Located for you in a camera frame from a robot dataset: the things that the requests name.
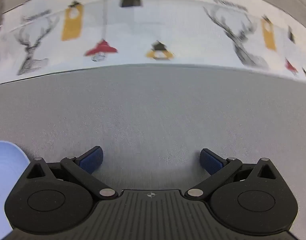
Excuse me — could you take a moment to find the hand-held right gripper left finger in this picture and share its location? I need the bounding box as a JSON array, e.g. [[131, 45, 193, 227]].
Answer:
[[26, 146, 119, 201]]

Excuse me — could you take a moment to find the light blue plate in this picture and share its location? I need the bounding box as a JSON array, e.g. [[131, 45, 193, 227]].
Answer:
[[0, 141, 31, 240]]

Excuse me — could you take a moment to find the grey printed tablecloth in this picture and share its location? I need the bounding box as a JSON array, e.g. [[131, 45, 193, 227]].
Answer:
[[0, 0, 306, 240]]

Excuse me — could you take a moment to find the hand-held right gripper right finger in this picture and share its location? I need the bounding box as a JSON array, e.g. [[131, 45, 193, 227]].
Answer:
[[184, 148, 277, 201]]

